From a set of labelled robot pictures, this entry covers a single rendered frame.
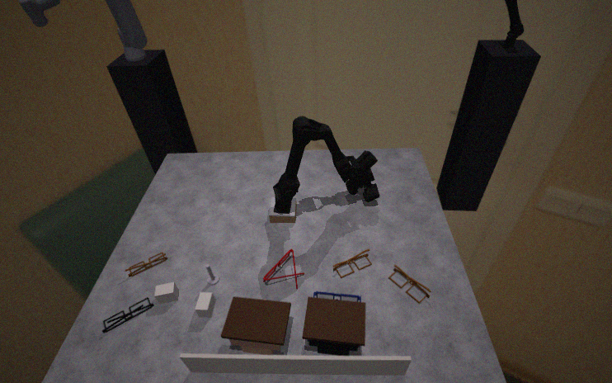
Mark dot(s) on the white flat panel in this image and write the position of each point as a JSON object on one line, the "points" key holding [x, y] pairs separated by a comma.
{"points": [[313, 365]]}

